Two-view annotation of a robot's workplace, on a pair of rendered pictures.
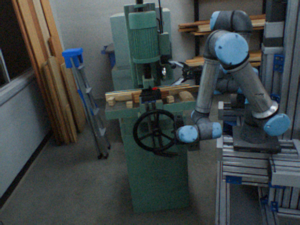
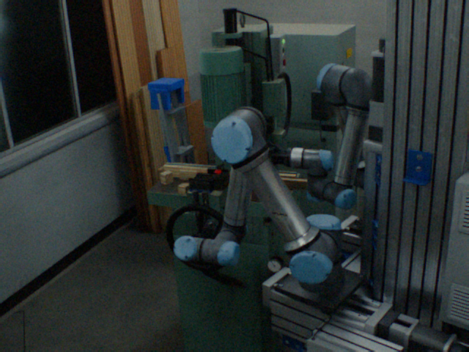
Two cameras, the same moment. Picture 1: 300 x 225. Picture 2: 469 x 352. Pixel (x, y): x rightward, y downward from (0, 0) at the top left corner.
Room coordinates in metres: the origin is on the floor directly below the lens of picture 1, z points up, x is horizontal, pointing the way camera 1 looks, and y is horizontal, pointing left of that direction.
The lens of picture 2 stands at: (-0.35, -0.91, 1.82)
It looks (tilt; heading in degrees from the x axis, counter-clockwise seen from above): 22 degrees down; 22
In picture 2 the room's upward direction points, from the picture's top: 3 degrees counter-clockwise
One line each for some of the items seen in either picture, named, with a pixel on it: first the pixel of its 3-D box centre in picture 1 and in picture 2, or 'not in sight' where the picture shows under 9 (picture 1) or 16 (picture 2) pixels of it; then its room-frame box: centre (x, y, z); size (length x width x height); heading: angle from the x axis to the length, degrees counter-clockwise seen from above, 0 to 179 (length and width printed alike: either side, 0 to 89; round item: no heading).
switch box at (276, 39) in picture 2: (158, 17); (276, 53); (2.01, -0.19, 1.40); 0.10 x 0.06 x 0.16; 2
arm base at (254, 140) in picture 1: (255, 127); (322, 268); (1.17, -0.58, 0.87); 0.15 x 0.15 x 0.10
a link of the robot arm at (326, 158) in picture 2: (217, 69); (317, 160); (1.52, -0.49, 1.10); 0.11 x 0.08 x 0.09; 92
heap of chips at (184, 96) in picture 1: (185, 95); not in sight; (1.61, -0.30, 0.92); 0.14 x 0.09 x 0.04; 2
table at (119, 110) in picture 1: (150, 106); (218, 199); (1.58, -0.05, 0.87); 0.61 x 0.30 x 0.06; 92
